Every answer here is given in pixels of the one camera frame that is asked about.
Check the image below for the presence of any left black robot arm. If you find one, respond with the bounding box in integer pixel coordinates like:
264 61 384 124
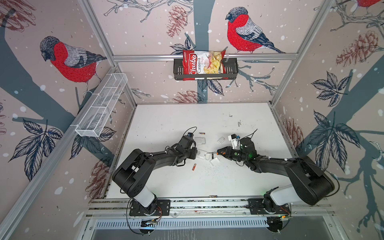
112 133 198 213

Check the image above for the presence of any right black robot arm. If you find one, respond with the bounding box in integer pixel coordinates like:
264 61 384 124
217 137 335 206

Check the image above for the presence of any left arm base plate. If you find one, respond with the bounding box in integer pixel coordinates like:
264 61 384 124
128 199 171 217

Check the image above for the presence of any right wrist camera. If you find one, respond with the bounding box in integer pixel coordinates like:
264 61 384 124
228 134 240 150

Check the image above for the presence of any white wire mesh shelf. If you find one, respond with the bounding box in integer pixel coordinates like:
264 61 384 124
75 73 128 138

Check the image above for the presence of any red cassava chips bag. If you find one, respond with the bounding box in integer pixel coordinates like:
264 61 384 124
183 50 226 75

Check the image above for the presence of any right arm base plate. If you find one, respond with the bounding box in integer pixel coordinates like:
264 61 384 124
246 199 291 215

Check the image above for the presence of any black wall basket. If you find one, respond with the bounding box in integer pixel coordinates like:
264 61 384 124
173 58 239 81

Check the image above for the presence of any orange black screwdriver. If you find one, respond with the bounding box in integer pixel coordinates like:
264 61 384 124
207 152 226 156

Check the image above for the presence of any aluminium frame crossbar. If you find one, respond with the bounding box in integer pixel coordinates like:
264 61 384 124
113 53 299 63

